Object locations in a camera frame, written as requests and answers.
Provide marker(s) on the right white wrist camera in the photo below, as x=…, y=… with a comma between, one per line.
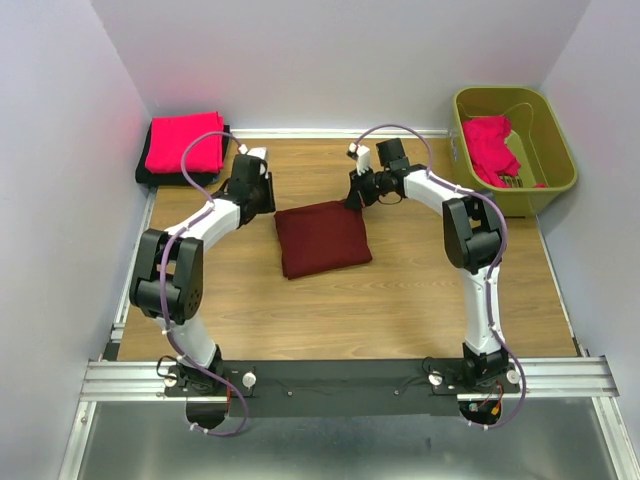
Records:
x=362, y=157

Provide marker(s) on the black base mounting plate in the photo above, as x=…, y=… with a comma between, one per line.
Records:
x=348, y=388

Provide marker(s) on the aluminium frame rail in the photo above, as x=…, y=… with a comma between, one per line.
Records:
x=316, y=133

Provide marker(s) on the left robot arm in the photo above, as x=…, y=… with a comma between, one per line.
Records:
x=168, y=278

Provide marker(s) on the folded black t shirt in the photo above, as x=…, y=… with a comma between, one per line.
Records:
x=145, y=177

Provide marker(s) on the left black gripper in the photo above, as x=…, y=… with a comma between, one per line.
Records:
x=268, y=206

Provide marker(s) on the pink t shirt in bin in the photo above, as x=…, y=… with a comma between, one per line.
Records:
x=497, y=153

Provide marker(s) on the folded pink t shirt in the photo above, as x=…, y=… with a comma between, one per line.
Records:
x=170, y=137

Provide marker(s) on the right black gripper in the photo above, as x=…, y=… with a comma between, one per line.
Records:
x=357, y=197

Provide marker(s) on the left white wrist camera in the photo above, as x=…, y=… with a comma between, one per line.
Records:
x=258, y=152

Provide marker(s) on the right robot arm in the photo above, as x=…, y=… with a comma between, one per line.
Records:
x=474, y=242

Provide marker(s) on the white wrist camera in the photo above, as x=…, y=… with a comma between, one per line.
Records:
x=362, y=157
x=258, y=152

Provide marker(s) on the maroon t shirt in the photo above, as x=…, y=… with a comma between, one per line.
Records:
x=321, y=237

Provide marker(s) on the olive green plastic bin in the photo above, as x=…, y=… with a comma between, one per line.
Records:
x=534, y=121

